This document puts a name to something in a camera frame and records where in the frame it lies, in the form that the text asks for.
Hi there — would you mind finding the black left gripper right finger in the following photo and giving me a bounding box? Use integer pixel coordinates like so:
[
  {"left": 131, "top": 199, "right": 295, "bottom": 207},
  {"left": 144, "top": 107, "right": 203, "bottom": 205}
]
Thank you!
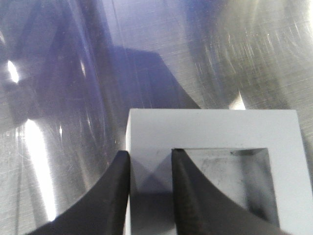
[{"left": 171, "top": 149, "right": 286, "bottom": 235}]

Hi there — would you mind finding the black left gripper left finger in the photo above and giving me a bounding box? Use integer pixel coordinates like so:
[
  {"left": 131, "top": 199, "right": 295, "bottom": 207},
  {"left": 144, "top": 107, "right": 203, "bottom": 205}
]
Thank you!
[{"left": 32, "top": 151, "right": 130, "bottom": 235}]

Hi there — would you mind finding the gray square base block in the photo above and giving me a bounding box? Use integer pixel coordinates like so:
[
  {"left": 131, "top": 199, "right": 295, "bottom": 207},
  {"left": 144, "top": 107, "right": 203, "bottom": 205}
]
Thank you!
[{"left": 126, "top": 109, "right": 313, "bottom": 235}]

